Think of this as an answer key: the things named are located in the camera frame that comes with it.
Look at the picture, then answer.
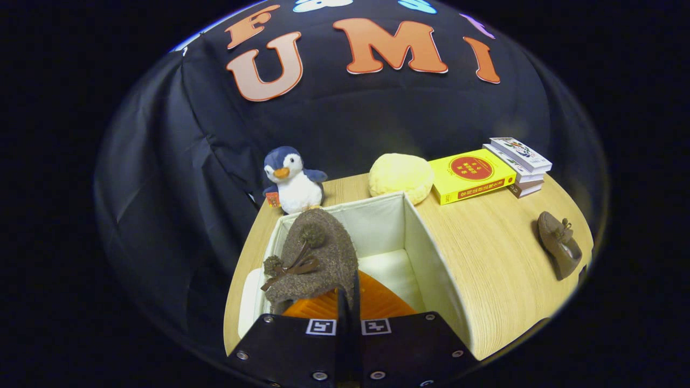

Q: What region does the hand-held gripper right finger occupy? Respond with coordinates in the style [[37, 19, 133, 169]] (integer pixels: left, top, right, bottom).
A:
[[350, 269, 480, 387]]

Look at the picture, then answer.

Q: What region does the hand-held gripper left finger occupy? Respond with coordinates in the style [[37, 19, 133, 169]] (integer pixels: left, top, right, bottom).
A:
[[226, 288, 351, 387]]

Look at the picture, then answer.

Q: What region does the yellow book with red circle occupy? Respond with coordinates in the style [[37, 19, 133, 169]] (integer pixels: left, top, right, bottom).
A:
[[429, 149, 517, 206]]

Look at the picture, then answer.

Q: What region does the beige fabric storage box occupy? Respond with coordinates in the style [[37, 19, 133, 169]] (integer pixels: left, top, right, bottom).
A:
[[237, 190, 475, 356]]

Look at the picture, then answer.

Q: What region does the brown-edged book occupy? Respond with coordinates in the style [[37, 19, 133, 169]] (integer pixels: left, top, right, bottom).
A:
[[507, 180, 544, 199]]

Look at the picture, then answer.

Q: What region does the yellow round plush cushion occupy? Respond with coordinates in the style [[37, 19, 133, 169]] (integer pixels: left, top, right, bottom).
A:
[[368, 153, 434, 205]]

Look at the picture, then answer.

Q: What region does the brown fuzzy moccasin shoe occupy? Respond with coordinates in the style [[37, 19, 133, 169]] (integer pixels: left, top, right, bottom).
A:
[[260, 209, 359, 316], [537, 211, 583, 281]]

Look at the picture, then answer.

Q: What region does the white paperback book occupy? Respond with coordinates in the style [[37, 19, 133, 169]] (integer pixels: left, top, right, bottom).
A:
[[482, 143, 545, 184]]

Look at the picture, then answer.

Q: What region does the black backdrop cloth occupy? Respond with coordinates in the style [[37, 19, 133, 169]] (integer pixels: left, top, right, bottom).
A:
[[96, 0, 607, 324]]

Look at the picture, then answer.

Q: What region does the penguin plush toy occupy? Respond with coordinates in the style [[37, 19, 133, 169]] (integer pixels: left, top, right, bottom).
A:
[[263, 145, 328, 215]]

